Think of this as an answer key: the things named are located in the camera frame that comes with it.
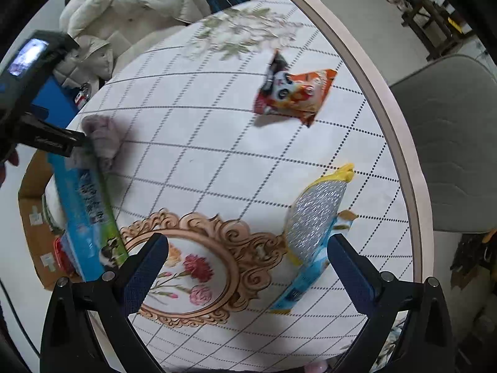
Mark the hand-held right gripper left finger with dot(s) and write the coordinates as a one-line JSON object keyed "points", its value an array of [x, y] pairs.
{"points": [[144, 270]]}

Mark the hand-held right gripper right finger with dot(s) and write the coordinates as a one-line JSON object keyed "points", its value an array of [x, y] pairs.
{"points": [[351, 268]]}

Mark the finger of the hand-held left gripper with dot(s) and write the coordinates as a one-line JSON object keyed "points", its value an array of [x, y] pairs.
{"points": [[54, 140]]}

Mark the grey cloth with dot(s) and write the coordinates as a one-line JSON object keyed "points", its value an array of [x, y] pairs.
{"points": [[103, 140]]}

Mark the yellow blue snack packet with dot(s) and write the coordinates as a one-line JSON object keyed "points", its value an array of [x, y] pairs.
{"points": [[314, 233]]}

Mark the blue green milk carton box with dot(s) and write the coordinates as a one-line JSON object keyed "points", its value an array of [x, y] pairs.
{"points": [[83, 209]]}

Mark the red orange snack packet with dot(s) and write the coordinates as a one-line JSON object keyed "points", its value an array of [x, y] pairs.
{"points": [[295, 91]]}

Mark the person's left hand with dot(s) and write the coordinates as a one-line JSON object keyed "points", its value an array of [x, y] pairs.
{"points": [[8, 165]]}

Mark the beige bucket hat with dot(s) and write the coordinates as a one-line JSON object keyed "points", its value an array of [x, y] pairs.
{"points": [[91, 60]]}

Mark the red plastic container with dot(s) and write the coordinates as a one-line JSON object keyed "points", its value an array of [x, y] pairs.
{"points": [[62, 256]]}

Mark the cardboard box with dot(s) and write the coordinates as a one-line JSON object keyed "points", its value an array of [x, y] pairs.
{"points": [[33, 225]]}

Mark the white puffer jacket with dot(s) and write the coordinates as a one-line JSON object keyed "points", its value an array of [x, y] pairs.
{"points": [[132, 6]]}

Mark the checked floral tablecloth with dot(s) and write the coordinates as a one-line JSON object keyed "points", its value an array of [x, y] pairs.
{"points": [[233, 171]]}

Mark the round wooden table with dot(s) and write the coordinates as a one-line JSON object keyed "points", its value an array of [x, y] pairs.
{"points": [[388, 116]]}

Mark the grey upholstered chair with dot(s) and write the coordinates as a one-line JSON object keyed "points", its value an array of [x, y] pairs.
{"points": [[446, 140]]}

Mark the dark wooden stool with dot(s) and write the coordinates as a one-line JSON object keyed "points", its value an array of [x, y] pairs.
{"points": [[431, 23]]}

